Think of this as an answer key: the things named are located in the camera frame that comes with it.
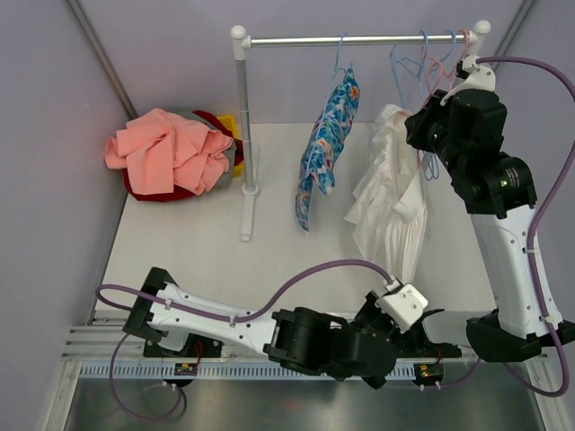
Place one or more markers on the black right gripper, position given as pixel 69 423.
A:
pixel 418 124

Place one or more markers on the blue hanger salmon skirt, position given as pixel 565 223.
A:
pixel 428 161

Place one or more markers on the blue wire hanger grey skirt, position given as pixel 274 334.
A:
pixel 403 67

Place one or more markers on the white pleated skirt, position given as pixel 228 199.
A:
pixel 390 211

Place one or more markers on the salmon pink skirt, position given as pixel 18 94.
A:
pixel 166 152

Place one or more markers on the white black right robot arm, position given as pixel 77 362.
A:
pixel 465 132

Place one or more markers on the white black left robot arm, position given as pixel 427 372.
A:
pixel 301 340

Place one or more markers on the blue hanger floral skirt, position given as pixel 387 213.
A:
pixel 334 124

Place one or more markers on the silver white clothes rack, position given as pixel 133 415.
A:
pixel 242 42

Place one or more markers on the red cloth garment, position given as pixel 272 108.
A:
pixel 153 193

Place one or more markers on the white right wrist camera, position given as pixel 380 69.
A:
pixel 473 76

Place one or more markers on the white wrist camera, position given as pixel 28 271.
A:
pixel 403 303
pixel 473 76

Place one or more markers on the empty pink wire hanger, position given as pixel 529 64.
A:
pixel 462 49

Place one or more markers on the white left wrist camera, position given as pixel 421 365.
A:
pixel 403 303

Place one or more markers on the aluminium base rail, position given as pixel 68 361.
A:
pixel 98 338

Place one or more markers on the white slotted cable duct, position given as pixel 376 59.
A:
pixel 237 371

